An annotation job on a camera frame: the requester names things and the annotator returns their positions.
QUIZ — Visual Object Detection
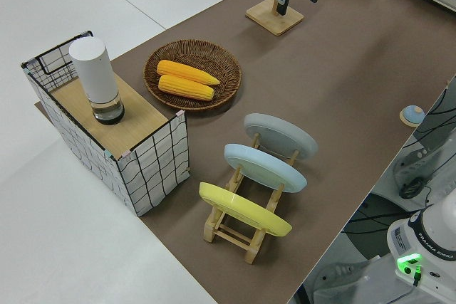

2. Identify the gray plate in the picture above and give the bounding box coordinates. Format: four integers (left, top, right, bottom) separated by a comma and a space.
243, 112, 319, 161

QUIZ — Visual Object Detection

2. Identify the wooden mug rack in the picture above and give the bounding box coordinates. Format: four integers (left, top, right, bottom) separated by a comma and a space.
244, 0, 305, 37

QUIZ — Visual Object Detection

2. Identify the light blue plate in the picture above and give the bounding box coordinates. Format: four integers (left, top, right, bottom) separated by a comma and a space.
223, 143, 308, 194

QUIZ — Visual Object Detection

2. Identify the yellow plate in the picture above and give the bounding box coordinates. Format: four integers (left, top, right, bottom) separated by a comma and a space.
198, 182, 294, 238

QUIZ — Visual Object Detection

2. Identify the wooden plate rack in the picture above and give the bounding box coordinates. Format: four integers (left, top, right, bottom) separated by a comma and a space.
202, 132, 301, 265

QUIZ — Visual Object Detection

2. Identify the brown table mat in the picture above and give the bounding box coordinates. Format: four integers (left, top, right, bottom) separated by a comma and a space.
33, 0, 456, 304

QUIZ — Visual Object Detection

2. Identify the round wicker basket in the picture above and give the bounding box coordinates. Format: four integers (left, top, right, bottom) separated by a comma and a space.
143, 38, 243, 112

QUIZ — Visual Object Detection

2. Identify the yellow corn cob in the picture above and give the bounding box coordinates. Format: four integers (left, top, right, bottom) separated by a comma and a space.
157, 74, 216, 102
156, 59, 221, 87

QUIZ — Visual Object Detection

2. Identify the blue bell wooden base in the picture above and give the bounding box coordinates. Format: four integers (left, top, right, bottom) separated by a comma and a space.
398, 105, 425, 127

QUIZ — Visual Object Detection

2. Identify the wooden board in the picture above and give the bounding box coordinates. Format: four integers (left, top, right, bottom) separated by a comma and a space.
51, 73, 169, 152

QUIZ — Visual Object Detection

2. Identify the white cylindrical dispenser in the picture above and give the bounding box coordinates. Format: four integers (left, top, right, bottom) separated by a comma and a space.
68, 36, 126, 126

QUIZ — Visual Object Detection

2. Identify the black coiled cable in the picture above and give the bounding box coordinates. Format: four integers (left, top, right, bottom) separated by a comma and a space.
398, 177, 427, 200

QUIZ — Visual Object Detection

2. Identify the black wire basket white liner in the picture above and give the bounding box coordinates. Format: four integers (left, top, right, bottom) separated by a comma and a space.
20, 29, 191, 218

